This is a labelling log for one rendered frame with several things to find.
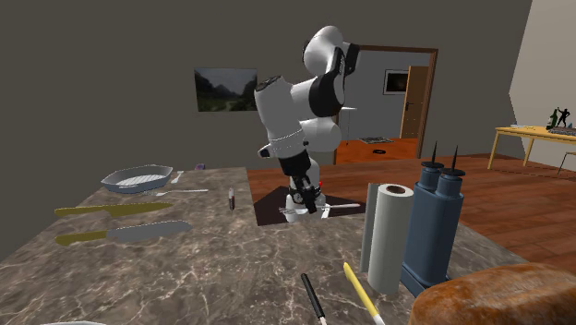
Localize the yellow pen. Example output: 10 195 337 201
342 261 387 325

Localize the brown bread loaf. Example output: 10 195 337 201
407 262 576 325

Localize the blue twin bottle dispenser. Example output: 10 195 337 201
400 140 467 298

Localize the black figurine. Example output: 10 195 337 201
546 106 572 130

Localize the brown door frame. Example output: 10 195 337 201
334 44 439 166

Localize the landscape wall picture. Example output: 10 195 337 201
193 66 259 114

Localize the yellow table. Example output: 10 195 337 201
486 125 576 171

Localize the grey baking pan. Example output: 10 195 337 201
100 163 174 195

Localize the white paper towel roll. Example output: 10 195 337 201
359 182 415 296

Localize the white kitchen utensil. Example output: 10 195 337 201
278 202 362 221

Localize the wooden door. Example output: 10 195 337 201
399 65 430 140

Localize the yellow knife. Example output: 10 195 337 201
54 201 174 219

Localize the grey blade olive handle knife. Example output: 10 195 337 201
54 219 194 247

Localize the white plate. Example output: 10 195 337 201
39 319 108 325

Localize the dark framed wall picture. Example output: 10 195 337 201
383 68 410 96

